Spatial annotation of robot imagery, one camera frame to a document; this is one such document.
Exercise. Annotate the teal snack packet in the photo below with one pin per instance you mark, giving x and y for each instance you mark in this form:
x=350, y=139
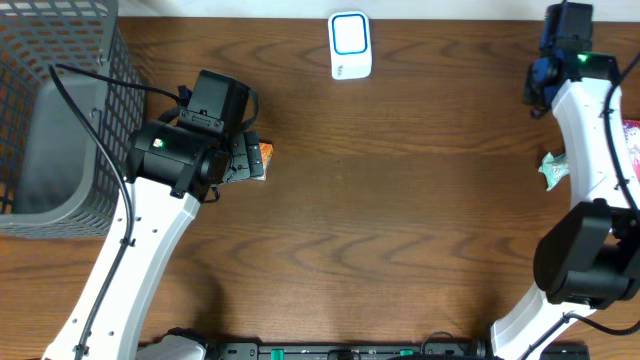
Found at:
x=554, y=169

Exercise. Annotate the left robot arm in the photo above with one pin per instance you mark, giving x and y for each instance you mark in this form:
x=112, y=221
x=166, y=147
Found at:
x=172, y=166

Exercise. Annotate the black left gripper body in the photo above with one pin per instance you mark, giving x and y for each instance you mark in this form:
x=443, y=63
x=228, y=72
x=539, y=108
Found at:
x=252, y=160

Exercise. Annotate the purple red snack bag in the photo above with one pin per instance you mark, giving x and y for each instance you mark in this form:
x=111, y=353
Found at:
x=632, y=137

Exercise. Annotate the grey plastic mesh basket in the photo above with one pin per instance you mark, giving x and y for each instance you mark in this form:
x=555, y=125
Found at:
x=55, y=183

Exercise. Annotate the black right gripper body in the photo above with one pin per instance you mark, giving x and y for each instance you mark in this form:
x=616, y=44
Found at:
x=535, y=93

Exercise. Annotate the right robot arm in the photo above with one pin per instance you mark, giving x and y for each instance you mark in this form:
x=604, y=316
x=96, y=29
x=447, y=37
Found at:
x=590, y=259

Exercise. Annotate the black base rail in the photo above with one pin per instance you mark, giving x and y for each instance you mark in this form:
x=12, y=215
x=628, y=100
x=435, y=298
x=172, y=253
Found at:
x=433, y=350

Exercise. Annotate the white barcode scanner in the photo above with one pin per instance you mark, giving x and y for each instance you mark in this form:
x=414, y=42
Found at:
x=350, y=45

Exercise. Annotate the orange white snack packet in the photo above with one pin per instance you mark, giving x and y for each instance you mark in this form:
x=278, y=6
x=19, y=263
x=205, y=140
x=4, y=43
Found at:
x=267, y=150

